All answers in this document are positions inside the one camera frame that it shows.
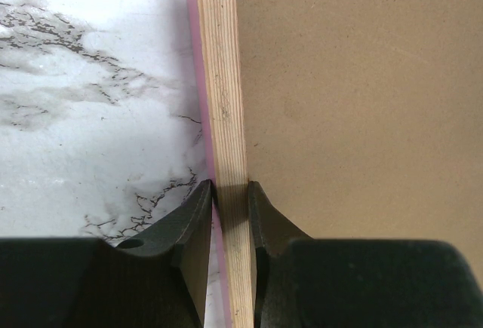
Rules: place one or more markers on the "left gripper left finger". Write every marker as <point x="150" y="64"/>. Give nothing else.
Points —
<point x="157" y="278"/>

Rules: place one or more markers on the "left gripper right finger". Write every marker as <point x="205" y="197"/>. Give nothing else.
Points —
<point x="307" y="282"/>

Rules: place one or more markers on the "pink picture frame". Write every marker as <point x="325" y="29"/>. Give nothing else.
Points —
<point x="360" y="119"/>

